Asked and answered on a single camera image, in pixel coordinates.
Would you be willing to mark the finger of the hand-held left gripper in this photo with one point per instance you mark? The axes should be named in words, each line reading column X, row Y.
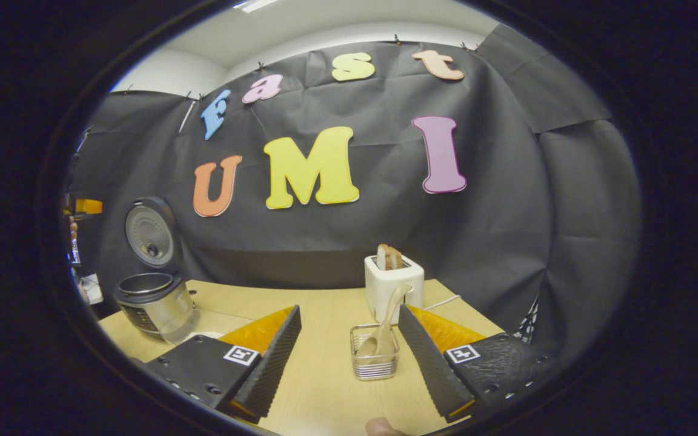
column 88, row 206

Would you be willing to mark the white side table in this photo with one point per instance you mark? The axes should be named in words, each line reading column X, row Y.
column 91, row 289

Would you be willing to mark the toast bread slice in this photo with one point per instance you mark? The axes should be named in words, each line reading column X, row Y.
column 382, row 257
column 395, row 258

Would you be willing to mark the black backdrop cloth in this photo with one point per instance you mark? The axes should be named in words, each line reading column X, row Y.
column 476, row 242

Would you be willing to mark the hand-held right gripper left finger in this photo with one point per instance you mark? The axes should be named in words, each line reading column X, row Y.
column 267, row 369

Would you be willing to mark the ceiling light panel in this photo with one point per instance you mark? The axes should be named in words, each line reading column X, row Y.
column 255, row 5

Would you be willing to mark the white toaster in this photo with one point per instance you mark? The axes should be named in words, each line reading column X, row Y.
column 379, row 287

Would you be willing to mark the dark grey rice cooker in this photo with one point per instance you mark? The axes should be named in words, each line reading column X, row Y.
column 155, row 306

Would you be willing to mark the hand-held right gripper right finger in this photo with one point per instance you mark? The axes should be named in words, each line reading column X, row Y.
column 431, row 369

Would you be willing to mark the black white checkered board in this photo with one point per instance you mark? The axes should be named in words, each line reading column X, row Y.
column 528, row 324

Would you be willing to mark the wooden spoon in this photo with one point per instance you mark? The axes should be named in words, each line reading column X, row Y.
column 388, row 321

